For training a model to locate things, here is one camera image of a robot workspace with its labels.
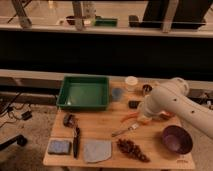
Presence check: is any black power adapter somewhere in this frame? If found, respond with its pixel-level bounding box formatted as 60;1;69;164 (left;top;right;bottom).
21;111;32;121

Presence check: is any grey blue cloth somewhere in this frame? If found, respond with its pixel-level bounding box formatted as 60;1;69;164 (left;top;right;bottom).
83;139;112;163

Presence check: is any wooden table board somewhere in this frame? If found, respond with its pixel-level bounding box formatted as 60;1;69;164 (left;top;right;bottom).
43;81;195;171

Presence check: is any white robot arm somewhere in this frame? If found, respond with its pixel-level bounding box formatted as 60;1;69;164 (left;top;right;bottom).
138;77;213;139

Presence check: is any white plastic cup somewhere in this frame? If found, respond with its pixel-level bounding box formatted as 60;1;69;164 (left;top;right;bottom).
125;76;138;92

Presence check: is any black chair base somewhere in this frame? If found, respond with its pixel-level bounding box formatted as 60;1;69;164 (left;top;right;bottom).
0;134;28;151

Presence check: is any green plastic tray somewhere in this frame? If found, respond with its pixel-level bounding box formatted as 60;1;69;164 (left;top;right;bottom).
56;76;109;110

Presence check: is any bunch of dark grapes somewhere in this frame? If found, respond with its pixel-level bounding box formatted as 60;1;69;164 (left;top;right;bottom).
116;139;150;162

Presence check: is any small blue bowl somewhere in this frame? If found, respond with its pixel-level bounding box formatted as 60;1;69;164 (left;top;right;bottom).
111;88;123;101

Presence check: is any blue sponge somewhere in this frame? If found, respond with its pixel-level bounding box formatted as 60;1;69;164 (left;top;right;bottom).
48;140;71;155

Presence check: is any purple bowl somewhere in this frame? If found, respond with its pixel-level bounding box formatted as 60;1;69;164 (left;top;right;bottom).
162;125;193;154

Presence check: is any small dark brush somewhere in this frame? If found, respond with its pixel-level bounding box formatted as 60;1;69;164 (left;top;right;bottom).
63;114;76;128

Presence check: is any black rectangular block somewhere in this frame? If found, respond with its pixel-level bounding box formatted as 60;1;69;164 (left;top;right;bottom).
128;100;139;109

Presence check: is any metal fork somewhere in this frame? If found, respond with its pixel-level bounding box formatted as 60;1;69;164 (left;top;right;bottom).
111;123;139;137

